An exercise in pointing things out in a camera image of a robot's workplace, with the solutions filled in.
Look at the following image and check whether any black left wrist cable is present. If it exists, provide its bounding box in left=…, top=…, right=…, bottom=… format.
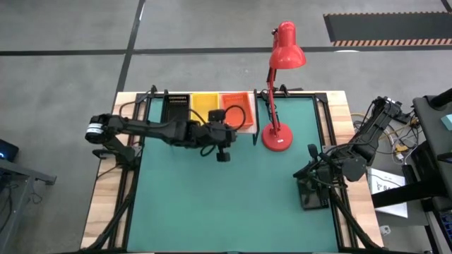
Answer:
left=186, top=104, right=247, bottom=158

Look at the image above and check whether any black plastic slotted basket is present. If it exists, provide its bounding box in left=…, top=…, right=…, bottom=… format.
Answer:
left=161, top=92, right=192, bottom=123
left=297, top=174, right=331, bottom=212

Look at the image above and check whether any black hazard-striped floor mat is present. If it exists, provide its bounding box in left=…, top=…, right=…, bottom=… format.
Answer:
left=323, top=11, right=452, bottom=47

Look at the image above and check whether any black metal rig frame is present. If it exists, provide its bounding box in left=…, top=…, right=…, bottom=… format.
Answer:
left=79, top=84, right=386, bottom=254

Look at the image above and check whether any red desk lamp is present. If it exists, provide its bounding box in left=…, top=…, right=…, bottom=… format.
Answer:
left=261, top=20, right=307, bottom=153

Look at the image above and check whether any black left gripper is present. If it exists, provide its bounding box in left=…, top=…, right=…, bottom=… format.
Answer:
left=205, top=109, right=238, bottom=163

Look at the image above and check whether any orange plastic slotted basket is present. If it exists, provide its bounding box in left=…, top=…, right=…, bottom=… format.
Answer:
left=219, top=91, right=255, bottom=130

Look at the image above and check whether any black equipment cart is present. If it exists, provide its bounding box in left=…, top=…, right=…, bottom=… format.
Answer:
left=412, top=87, right=452, bottom=212

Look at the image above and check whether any green table mat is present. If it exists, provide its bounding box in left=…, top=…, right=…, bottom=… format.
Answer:
left=126, top=95, right=340, bottom=253

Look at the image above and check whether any white paper sheet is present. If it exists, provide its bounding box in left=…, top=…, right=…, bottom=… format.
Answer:
left=367, top=167, right=410, bottom=219

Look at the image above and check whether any black round post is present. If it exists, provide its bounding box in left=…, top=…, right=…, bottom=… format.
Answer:
left=429, top=87, right=452, bottom=109

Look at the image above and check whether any black power adapter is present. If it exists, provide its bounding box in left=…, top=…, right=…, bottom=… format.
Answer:
left=402, top=164, right=418, bottom=186

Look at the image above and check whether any yellow plastic slotted basket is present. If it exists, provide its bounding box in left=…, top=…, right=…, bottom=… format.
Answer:
left=190, top=92, right=220, bottom=124

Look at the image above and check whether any yellow cable connector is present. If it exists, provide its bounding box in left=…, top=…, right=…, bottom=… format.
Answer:
left=393, top=143, right=407, bottom=162

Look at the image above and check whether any black metal beam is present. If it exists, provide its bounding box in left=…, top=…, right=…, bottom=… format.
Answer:
left=370, top=176, right=452, bottom=209

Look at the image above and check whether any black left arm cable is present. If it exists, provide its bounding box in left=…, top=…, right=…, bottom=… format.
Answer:
left=118, top=92, right=153, bottom=119

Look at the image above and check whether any grey metal desk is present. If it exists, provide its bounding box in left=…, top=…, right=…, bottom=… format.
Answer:
left=0, top=157, right=58, bottom=254

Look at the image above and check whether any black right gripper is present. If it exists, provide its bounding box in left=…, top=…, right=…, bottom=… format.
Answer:
left=292, top=143, right=342, bottom=190

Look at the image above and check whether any blue plastic crate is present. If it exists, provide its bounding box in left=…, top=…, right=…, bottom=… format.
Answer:
left=437, top=210, right=452, bottom=248

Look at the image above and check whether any black device blue light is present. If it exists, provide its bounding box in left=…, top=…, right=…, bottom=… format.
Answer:
left=0, top=138, right=20, bottom=163

